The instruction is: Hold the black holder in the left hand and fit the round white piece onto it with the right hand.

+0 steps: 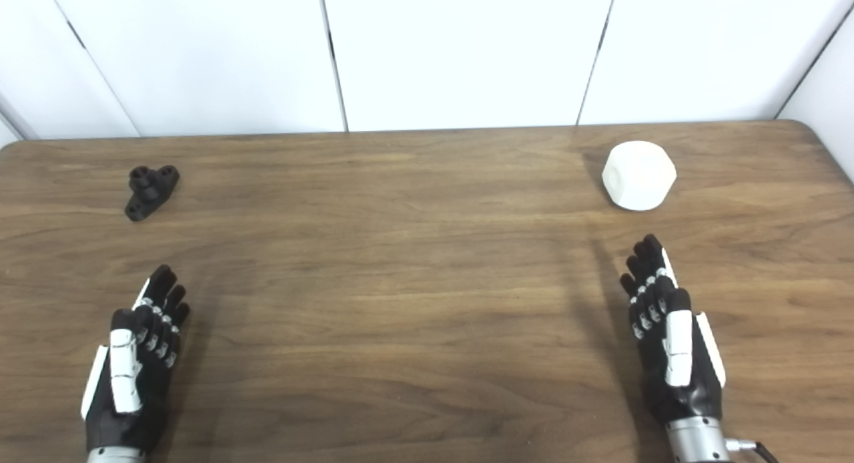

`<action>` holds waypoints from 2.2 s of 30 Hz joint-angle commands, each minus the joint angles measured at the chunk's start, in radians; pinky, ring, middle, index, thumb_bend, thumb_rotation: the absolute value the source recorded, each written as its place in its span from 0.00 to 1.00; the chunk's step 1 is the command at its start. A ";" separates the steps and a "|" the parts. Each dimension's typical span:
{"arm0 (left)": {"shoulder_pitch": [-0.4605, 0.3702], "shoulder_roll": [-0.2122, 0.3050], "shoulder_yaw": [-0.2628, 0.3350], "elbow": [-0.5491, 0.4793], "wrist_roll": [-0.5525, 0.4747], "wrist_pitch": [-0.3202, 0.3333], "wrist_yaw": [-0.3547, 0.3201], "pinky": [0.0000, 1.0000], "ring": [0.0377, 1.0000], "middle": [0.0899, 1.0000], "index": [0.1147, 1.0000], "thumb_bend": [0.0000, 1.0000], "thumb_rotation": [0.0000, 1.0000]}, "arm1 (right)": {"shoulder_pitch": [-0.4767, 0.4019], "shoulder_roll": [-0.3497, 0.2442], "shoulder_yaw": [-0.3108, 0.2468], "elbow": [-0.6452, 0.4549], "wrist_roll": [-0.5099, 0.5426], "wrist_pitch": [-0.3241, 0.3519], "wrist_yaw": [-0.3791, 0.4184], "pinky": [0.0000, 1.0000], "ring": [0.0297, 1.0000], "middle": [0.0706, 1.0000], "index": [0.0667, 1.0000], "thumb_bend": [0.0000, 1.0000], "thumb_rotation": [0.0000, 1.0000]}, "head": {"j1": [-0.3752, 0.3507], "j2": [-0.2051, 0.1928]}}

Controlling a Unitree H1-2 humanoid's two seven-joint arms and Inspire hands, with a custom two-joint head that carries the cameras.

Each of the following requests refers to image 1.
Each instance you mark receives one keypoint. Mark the black three-hole holder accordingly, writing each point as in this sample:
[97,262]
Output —
[150,189]

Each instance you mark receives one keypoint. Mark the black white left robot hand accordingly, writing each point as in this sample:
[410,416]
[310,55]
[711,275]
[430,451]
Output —
[127,409]

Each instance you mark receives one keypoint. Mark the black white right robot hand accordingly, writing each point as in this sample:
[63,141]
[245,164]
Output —
[677,343]

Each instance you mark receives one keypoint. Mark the round white faceted piece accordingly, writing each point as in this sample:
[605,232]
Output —
[639,176]

